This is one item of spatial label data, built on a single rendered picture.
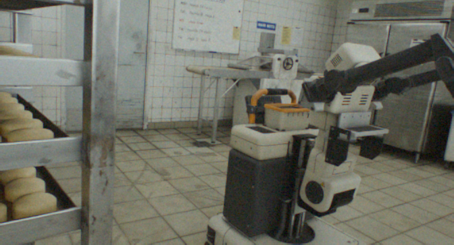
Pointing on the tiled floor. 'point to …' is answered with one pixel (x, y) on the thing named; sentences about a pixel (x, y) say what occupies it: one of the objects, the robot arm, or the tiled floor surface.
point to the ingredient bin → (450, 145)
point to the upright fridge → (398, 37)
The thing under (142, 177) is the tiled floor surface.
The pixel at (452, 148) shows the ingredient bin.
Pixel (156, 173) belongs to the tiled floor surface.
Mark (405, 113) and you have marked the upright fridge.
